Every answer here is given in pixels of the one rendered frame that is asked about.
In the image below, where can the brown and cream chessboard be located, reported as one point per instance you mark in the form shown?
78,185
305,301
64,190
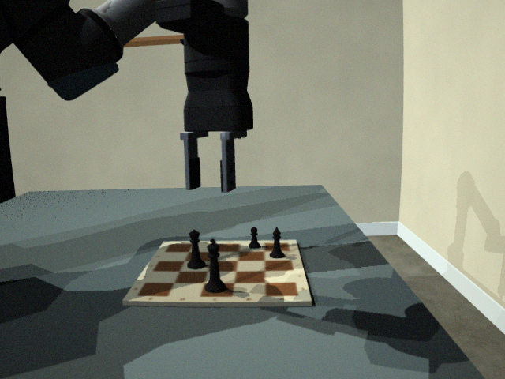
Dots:
252,277

